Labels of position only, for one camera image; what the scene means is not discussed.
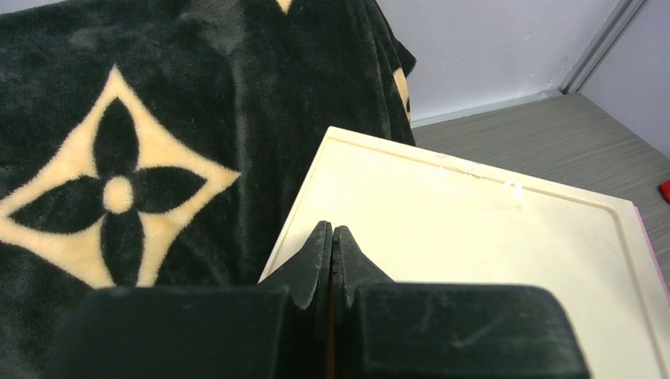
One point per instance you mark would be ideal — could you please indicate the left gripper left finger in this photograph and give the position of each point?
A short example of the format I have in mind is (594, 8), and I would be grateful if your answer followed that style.
(277, 328)

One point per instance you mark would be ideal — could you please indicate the black floral plush blanket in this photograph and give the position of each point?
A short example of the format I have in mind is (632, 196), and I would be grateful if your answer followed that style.
(164, 142)

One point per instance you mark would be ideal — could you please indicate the red cloth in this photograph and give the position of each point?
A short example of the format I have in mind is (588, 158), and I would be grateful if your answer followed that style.
(664, 190)

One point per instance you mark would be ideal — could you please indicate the pastel mini drawer organizer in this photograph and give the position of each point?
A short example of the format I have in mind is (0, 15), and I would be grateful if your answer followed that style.
(423, 216)

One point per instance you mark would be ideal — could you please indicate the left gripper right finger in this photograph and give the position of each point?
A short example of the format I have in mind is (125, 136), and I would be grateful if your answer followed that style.
(388, 329)

